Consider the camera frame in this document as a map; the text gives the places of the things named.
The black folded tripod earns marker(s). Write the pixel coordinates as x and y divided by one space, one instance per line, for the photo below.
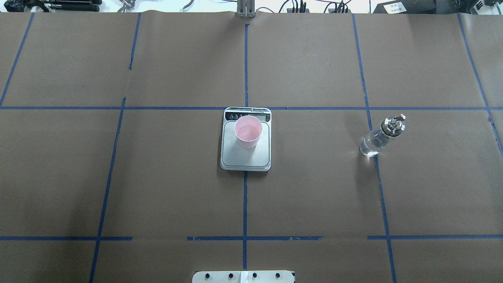
64 5

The brown paper table cover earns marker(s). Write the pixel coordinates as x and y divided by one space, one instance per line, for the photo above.
111 128

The glass sauce bottle metal spout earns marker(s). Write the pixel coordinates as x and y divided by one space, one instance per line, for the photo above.
378 139

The black box with label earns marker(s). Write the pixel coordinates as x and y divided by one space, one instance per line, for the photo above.
406 7

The aluminium frame post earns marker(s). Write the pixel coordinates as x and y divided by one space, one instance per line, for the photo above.
246 9

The silver digital kitchen scale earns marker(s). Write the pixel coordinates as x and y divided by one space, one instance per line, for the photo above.
237 158

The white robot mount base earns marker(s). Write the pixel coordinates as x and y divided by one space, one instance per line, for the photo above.
244 276

